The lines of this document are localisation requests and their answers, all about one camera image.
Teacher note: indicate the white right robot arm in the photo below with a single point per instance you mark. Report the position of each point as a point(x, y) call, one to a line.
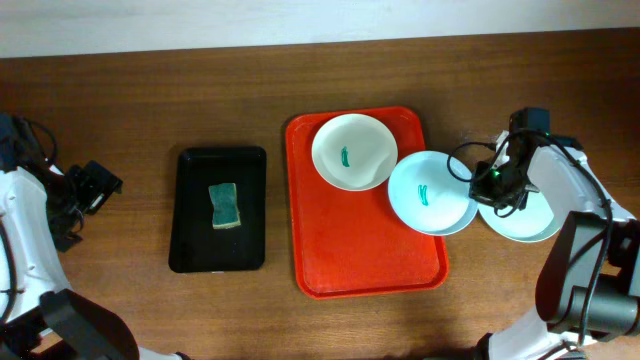
point(588, 288)

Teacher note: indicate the light blue plate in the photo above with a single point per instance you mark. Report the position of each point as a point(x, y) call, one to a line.
point(429, 192)

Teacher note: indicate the yellow green sponge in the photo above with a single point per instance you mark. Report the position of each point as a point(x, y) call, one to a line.
point(226, 214)

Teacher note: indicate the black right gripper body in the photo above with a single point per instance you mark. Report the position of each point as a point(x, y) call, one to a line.
point(503, 188)

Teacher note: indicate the cream plate with green mark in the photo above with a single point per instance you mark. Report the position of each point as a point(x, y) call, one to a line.
point(354, 152)

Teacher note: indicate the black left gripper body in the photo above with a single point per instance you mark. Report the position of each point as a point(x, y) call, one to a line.
point(84, 191)

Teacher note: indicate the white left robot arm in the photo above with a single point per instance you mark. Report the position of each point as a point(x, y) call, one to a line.
point(42, 211)

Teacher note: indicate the light green plate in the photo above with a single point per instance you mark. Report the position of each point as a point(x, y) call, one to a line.
point(534, 223)

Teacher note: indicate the black tray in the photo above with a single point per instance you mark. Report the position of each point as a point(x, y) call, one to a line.
point(195, 245)

